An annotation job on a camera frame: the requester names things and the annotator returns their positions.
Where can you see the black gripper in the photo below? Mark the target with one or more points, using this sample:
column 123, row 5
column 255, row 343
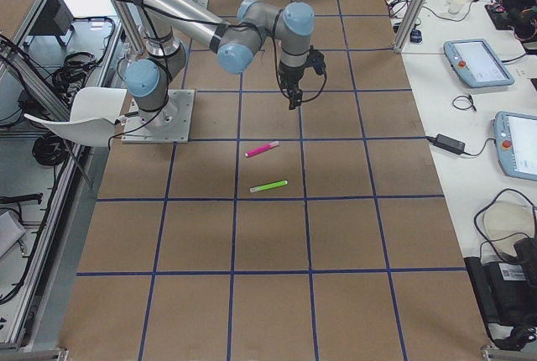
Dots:
column 290, row 74

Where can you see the pink marker pen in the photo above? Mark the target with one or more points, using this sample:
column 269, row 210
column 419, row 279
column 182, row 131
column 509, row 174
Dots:
column 261, row 149

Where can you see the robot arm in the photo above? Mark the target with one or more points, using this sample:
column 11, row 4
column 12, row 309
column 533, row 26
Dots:
column 235, row 45

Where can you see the green marker pen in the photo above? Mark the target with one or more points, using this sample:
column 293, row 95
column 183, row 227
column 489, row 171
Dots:
column 268, row 186

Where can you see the black power adapter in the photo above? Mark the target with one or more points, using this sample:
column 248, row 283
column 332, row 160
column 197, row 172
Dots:
column 415, row 36

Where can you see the aluminium frame post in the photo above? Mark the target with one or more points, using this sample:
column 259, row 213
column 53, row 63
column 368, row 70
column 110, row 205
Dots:
column 407, row 24

